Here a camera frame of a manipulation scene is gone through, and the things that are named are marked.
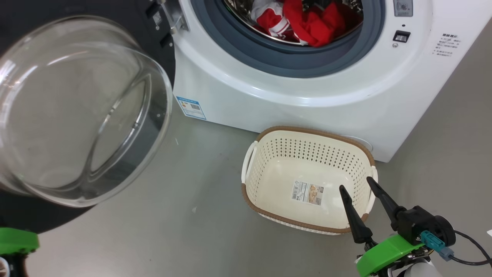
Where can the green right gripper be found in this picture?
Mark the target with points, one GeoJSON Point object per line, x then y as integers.
{"type": "Point", "coordinates": [384, 256]}

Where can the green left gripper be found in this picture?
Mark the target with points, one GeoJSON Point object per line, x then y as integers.
{"type": "Point", "coordinates": [17, 241]}

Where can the black round washer door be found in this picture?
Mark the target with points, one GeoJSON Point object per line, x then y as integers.
{"type": "Point", "coordinates": [77, 115]}

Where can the red and white clothing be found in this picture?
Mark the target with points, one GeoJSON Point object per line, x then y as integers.
{"type": "Point", "coordinates": [319, 27]}

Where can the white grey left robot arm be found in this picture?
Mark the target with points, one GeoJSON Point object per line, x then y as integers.
{"type": "Point", "coordinates": [11, 267]}

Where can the cream laundry basket brown rim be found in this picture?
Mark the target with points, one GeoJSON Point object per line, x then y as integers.
{"type": "Point", "coordinates": [276, 169]}

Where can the white front-load washing machine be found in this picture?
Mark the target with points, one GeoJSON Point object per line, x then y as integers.
{"type": "Point", "coordinates": [307, 104]}

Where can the paper product label sticker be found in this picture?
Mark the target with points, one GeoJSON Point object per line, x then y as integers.
{"type": "Point", "coordinates": [307, 192]}

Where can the blue energy label sticker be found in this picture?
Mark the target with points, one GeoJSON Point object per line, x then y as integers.
{"type": "Point", "coordinates": [191, 108]}

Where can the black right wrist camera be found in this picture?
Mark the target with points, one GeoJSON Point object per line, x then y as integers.
{"type": "Point", "coordinates": [417, 223]}

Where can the teal right camera connector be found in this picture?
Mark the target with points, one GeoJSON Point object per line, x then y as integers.
{"type": "Point", "coordinates": [434, 242]}

